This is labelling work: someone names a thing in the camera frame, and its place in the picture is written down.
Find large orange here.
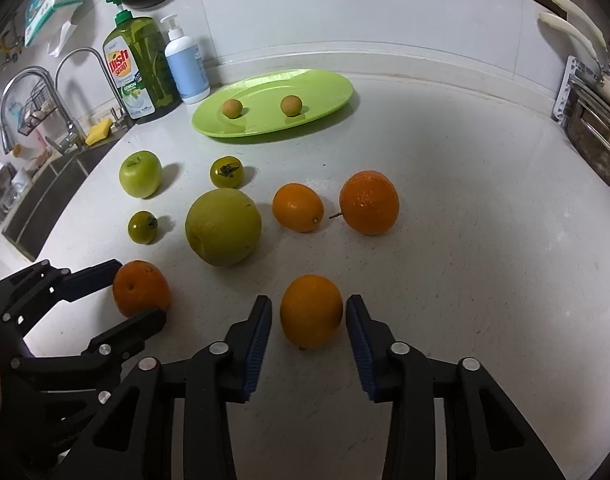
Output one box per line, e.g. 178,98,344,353
112,260,171,318

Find green tomato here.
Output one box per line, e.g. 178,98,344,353
128,210,159,245
209,156,244,188

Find green apple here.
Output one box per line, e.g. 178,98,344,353
119,151,162,198

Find yellow-green pear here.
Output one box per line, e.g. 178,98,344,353
185,188,263,266

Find small orange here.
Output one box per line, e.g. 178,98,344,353
271,183,325,233
280,274,343,350

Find brown longan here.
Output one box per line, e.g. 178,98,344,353
221,99,243,119
280,94,303,117

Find steel sink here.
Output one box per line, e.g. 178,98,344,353
2,140,117,261

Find large chrome faucet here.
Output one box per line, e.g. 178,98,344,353
0,65,84,155

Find yellow sponge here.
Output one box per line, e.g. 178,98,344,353
84,117,113,146

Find thin chrome faucet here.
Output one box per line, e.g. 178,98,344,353
54,47,134,131

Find green dish soap bottle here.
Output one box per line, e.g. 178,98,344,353
103,0,181,124

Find white blue pump bottle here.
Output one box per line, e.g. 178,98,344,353
161,14,211,104

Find green plate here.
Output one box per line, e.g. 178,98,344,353
191,70,354,139

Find steel pot lower shelf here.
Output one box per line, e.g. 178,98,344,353
566,94,610,188

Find white pot rack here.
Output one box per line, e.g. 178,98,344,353
552,55,610,131

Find wire sink caddy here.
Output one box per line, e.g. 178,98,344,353
17,82,56,136

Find white handled saucepan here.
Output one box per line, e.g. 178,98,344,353
538,0,610,80

